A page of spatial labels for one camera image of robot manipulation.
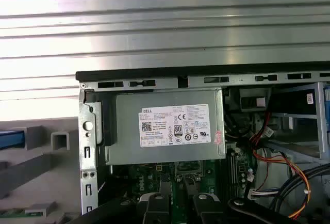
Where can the green RAM stick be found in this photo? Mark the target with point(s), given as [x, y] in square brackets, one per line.
[13, 213]

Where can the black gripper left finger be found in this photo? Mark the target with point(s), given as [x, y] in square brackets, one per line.
[157, 208]

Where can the green motherboard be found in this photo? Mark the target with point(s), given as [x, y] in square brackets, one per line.
[134, 175]

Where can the grey power supply unit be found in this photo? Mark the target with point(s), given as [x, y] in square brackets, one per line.
[129, 136]

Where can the grey parts rack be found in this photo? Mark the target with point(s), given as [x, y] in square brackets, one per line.
[31, 167]

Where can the black RAM slot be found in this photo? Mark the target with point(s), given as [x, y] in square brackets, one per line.
[231, 169]
[236, 169]

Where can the silver drive cage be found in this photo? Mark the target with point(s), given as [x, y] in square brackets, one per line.
[319, 120]

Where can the black open PC case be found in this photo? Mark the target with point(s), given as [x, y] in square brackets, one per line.
[87, 120]

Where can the hard disk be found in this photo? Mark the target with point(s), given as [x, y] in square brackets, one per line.
[13, 138]

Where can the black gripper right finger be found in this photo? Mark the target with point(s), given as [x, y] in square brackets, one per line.
[208, 208]

